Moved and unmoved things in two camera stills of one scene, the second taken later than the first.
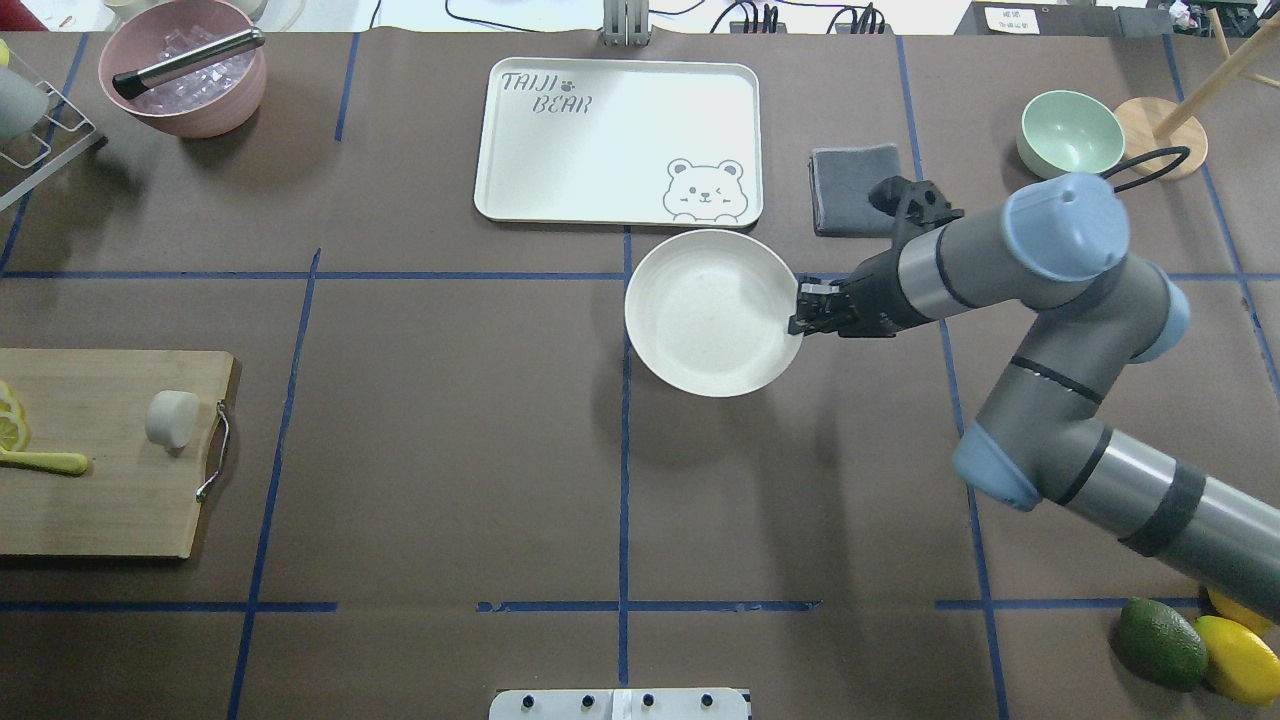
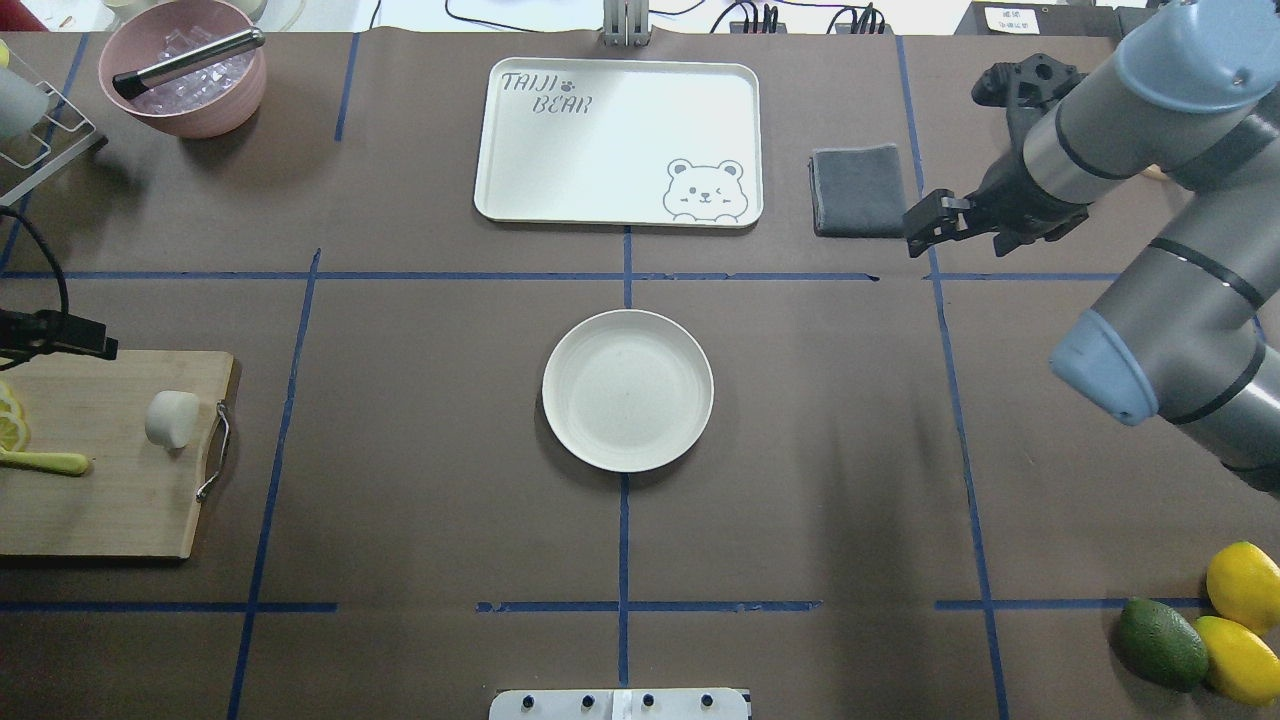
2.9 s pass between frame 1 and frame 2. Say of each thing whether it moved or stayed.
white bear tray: stayed
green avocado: stayed
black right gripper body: moved
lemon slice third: stayed
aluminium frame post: stayed
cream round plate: moved
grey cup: stayed
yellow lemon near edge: stayed
